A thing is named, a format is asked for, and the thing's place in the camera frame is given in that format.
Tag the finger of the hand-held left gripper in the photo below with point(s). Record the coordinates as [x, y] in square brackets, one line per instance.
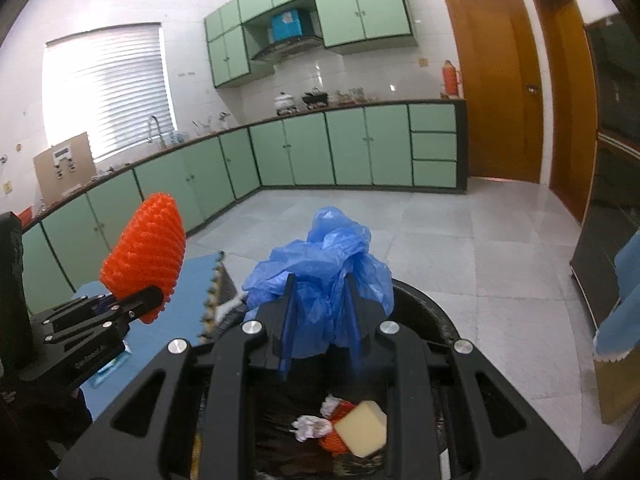
[75, 307]
[140, 302]

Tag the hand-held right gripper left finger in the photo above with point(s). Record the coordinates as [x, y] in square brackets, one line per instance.
[286, 335]

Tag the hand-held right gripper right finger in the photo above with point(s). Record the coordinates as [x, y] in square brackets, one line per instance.
[357, 340]

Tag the orange foam fruit net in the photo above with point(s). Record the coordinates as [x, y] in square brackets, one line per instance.
[332, 444]
[145, 245]

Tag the white tissue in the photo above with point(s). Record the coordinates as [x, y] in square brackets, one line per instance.
[312, 427]
[330, 406]

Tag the blue plastic bag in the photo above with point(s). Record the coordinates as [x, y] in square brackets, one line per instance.
[320, 270]

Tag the black lined trash bin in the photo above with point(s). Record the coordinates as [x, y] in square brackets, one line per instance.
[425, 310]

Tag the beige sponge block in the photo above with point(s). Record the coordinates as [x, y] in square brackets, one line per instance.
[361, 430]

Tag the blue scalloped table mat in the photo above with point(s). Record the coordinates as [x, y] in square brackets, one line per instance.
[192, 300]

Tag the red basket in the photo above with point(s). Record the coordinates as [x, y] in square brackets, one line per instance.
[24, 215]

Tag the brown cardboard box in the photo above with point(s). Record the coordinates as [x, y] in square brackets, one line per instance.
[80, 180]

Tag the chrome faucet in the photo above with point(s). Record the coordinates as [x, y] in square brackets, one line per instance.
[160, 140]

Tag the green base cabinets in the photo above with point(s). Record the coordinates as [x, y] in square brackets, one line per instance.
[350, 145]

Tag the white window blind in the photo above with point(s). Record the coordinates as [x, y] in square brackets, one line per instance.
[110, 95]

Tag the white cooking pot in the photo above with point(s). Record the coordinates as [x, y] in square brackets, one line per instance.
[284, 101]

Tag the black wok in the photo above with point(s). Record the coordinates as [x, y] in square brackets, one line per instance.
[315, 96]

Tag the round wooden table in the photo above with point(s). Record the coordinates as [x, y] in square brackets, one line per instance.
[617, 390]

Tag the red thermos flask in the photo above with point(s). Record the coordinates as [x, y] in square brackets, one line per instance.
[450, 80]

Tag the range hood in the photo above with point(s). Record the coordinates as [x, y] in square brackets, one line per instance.
[285, 50]

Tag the wooden door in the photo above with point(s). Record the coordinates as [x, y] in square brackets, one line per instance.
[565, 110]
[485, 85]

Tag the blue box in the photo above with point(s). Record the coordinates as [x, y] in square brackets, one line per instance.
[286, 25]

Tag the dark glass cabinet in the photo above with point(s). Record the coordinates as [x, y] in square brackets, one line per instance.
[615, 160]

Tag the green wall cabinets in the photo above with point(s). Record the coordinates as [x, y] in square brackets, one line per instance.
[365, 10]

